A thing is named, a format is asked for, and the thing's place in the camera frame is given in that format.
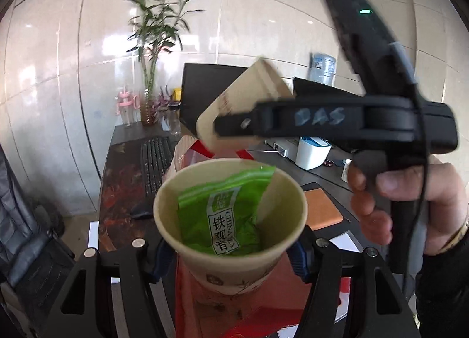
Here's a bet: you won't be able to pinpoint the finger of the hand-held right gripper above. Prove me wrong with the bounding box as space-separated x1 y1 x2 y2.
213 101 275 138

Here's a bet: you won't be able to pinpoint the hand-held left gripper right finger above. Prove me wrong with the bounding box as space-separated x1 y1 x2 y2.
288 226 422 338

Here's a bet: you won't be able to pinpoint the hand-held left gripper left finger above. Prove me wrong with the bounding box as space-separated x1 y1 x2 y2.
41 239 176 338

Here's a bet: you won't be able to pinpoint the plain kraft paper cup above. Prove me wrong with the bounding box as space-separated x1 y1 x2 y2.
196 57 297 157

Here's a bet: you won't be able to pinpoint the red gift bag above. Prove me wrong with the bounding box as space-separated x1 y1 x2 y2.
161 136 352 338

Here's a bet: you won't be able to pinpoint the beige leaf-print paper cup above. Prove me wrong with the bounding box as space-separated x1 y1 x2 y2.
153 158 307 296

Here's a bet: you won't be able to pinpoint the green tea packet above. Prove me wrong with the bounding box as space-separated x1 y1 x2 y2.
178 165 276 256

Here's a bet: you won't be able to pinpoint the person's right forearm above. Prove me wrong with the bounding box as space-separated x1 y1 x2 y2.
416 228 469 338

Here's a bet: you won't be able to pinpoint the person's right hand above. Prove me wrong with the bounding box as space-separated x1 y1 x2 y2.
347 163 469 254

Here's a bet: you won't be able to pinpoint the brown leather notebook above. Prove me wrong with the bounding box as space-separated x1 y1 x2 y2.
302 188 344 232

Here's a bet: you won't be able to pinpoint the grey white printer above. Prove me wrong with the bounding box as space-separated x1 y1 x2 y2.
273 138 299 163

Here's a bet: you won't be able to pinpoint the glass jar with black lid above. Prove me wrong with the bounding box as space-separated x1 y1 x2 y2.
166 101 182 136

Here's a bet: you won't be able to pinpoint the white paper sheets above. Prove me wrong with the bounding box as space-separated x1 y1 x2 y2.
87 221 100 251

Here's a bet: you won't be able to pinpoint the small purple plant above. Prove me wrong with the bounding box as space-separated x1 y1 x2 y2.
156 85 173 111

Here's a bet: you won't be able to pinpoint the dark red printed mouse mat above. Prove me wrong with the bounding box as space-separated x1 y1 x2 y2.
99 136 176 254

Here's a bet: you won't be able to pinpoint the white storage box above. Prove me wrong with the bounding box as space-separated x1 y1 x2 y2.
295 136 332 171

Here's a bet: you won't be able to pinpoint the blue water jug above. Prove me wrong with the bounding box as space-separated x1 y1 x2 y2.
311 53 337 86

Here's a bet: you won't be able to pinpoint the black keyboard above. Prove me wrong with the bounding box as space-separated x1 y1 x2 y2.
140 136 176 196

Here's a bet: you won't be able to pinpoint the pink-lidded clear bottle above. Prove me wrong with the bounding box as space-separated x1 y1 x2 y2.
116 85 140 128

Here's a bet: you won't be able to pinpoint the bamboo plant in bottle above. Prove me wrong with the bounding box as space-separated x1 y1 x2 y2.
126 0 204 127

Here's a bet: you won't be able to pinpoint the pale wristband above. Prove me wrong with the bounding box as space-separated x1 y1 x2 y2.
438 213 469 254

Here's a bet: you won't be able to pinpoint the black leather office chair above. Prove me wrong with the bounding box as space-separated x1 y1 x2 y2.
0 144 76 338

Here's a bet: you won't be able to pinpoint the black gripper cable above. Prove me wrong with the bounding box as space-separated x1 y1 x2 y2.
388 41 431 302

